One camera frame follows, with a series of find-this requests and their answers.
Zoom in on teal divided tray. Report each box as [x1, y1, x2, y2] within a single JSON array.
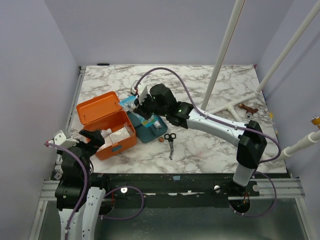
[[126, 111, 168, 144]]

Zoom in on clear plastic packet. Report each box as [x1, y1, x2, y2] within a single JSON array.
[[108, 126, 132, 144]]

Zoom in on black-handled scissors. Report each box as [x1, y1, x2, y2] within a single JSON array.
[[164, 133, 177, 160]]

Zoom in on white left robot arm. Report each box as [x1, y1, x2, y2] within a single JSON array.
[[51, 129, 111, 240]]

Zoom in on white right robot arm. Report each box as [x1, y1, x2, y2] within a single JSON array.
[[130, 83, 267, 196]]

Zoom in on orange medicine kit box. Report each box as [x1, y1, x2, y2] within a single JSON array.
[[76, 91, 137, 161]]

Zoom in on white plastic bottle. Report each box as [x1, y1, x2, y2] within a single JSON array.
[[100, 128, 112, 138]]

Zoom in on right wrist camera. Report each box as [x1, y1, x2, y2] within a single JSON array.
[[130, 84, 148, 103]]

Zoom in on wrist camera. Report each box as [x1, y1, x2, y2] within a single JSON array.
[[48, 129, 79, 149], [130, 84, 148, 103]]

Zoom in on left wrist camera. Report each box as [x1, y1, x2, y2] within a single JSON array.
[[48, 129, 79, 149]]

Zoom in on white PVC pipe frame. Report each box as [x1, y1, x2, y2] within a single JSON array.
[[209, 0, 320, 148]]

